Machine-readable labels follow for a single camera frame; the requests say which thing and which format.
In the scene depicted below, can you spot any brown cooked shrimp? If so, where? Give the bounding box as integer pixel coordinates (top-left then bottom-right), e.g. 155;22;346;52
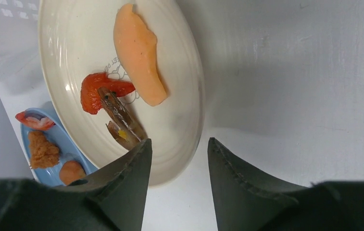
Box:
97;87;148;151

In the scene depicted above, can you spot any salmon slice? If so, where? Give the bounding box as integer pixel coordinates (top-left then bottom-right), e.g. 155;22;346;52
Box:
113;3;168;106

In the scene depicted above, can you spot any blue round plate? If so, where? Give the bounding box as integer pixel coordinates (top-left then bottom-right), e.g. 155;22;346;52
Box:
25;107;98;187

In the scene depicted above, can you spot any small orange carrot piece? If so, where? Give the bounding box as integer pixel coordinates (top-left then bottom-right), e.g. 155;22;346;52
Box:
59;160;86;185

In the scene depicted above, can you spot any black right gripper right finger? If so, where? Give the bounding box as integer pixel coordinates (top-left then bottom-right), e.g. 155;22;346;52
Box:
208;138;364;231

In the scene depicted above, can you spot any orange breaded food piece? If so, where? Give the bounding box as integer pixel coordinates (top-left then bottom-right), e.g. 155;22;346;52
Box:
28;131;60;169

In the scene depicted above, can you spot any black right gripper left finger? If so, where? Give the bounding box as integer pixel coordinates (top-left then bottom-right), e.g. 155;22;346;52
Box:
0;139;152;231

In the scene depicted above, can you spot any red shrimp head piece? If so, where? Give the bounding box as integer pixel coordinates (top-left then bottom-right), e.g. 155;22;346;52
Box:
80;72;135;115

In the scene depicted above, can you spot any cream round plate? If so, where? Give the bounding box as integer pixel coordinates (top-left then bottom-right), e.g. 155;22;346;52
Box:
38;0;204;186

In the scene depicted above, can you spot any orange shrimp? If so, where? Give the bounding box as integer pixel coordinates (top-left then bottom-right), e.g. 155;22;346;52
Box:
15;111;55;131

